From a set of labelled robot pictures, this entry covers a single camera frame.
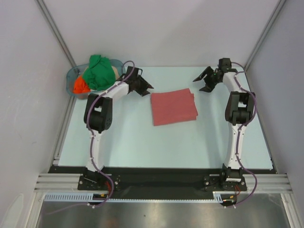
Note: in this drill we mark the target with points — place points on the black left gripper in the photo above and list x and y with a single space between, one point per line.
143 91

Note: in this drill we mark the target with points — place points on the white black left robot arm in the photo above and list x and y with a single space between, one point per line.
98 118

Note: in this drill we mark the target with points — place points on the beige t shirt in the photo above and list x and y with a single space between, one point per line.
117 72

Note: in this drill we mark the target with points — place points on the clear blue plastic bin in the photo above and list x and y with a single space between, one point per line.
77 71

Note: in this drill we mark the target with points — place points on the orange t shirt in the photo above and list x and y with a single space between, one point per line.
80 86

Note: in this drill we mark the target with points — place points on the aluminium frame rail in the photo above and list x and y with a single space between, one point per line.
56 182

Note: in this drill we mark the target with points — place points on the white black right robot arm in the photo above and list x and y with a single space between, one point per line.
240 111

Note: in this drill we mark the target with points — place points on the pink polo shirt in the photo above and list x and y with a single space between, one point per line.
173 107

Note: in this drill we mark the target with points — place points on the white slotted cable duct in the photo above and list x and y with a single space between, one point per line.
90 198

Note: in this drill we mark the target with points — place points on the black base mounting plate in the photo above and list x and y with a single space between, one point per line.
156 183

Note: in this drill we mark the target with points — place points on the green t shirt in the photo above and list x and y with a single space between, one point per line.
99 74

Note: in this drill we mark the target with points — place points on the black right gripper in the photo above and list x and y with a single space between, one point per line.
209 86

